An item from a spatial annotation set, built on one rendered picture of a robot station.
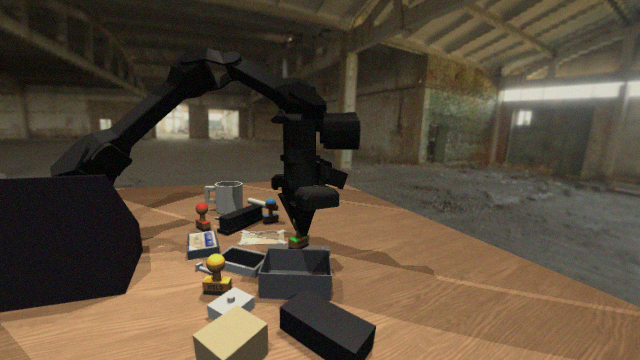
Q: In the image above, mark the tan cardboard box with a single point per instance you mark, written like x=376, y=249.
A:
x=236, y=335

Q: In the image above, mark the red rubber stamp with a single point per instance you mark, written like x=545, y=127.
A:
x=202, y=223

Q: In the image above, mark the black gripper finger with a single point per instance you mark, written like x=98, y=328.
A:
x=302, y=218
x=285, y=199

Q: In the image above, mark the cream paper card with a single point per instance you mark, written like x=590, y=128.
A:
x=262, y=237

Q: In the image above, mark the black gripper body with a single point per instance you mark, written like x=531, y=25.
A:
x=298, y=180

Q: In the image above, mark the white mug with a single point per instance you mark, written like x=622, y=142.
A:
x=229, y=196

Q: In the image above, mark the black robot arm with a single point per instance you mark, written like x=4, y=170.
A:
x=303, y=112

